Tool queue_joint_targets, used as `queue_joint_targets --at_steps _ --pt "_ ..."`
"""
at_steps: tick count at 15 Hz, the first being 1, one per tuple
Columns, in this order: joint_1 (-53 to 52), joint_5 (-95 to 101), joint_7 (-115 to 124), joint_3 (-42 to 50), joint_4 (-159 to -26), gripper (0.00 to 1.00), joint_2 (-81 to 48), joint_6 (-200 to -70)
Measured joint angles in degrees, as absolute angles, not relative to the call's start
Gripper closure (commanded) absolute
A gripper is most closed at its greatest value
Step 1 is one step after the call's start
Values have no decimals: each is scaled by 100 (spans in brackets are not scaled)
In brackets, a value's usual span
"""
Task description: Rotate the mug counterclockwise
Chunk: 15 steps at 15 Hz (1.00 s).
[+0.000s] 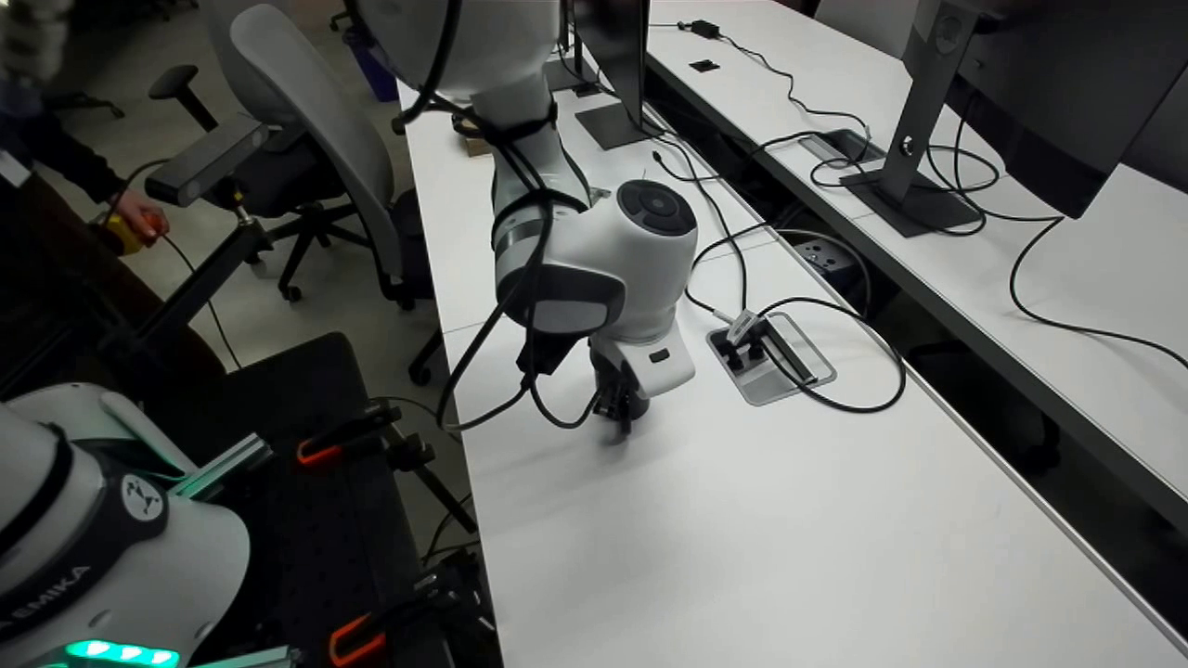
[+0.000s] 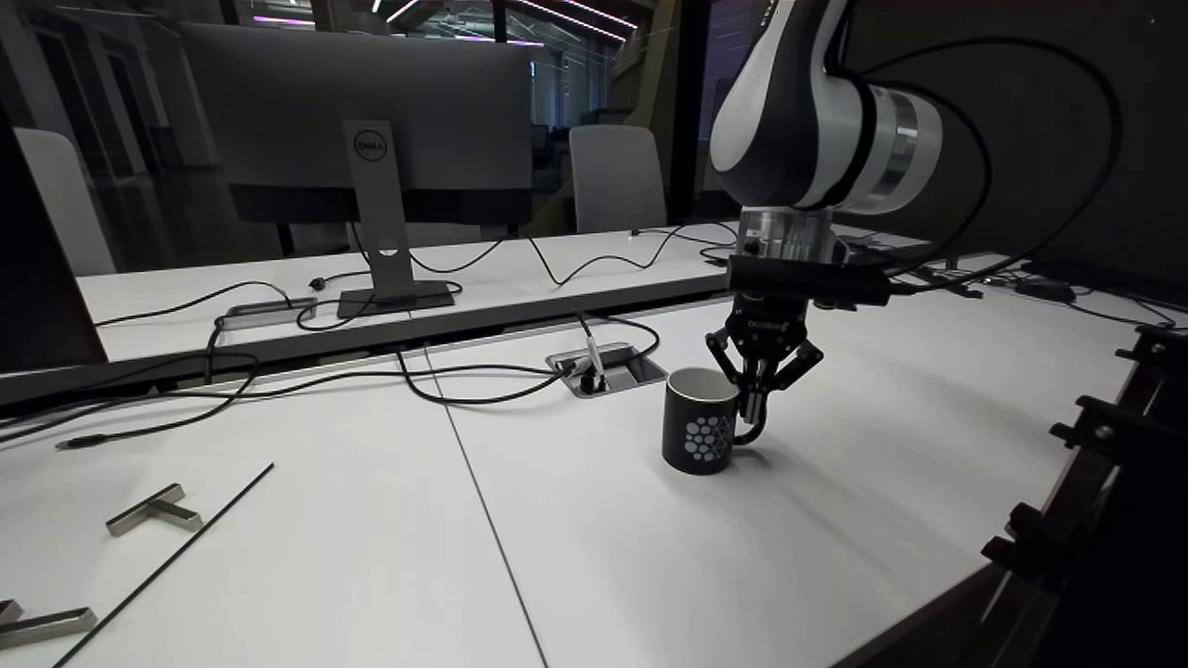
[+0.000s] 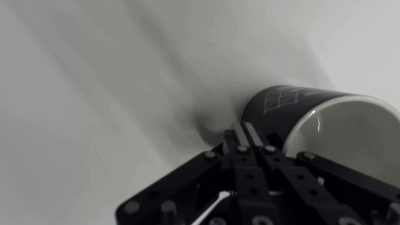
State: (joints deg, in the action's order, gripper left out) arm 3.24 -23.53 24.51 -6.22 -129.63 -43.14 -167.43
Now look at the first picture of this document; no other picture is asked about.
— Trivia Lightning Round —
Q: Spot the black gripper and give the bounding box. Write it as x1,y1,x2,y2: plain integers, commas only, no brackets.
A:
588,341,649,442

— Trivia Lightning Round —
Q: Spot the orange black clamp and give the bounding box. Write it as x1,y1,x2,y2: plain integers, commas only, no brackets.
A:
292,398,432,476
323,599,438,668

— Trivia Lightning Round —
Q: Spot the black side table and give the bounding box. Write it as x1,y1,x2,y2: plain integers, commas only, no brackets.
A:
124,329,498,668

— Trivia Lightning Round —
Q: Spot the black docking hub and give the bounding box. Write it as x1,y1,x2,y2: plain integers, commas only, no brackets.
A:
795,126,883,173

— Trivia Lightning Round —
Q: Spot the dark flat panel screen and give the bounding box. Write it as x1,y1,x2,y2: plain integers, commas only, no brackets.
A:
577,0,657,132

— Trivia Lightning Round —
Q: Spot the grey office chair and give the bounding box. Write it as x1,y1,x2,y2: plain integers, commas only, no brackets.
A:
143,0,438,386

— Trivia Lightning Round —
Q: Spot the white robot with green light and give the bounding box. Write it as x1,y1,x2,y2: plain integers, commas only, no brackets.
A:
0,380,277,668

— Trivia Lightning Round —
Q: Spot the yellow red object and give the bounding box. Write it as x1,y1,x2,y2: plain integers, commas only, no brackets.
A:
94,182,173,251

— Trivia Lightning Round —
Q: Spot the Dell monitor with silver stand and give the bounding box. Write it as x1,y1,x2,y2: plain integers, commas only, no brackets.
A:
839,0,1188,241

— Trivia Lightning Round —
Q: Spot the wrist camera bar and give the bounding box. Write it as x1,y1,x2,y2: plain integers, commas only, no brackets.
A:
615,329,701,402

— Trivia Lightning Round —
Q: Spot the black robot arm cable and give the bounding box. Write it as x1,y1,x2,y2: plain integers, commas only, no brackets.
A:
390,0,609,439

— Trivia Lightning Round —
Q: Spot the black desk divider rail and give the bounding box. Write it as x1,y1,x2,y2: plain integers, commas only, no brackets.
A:
641,47,1188,646

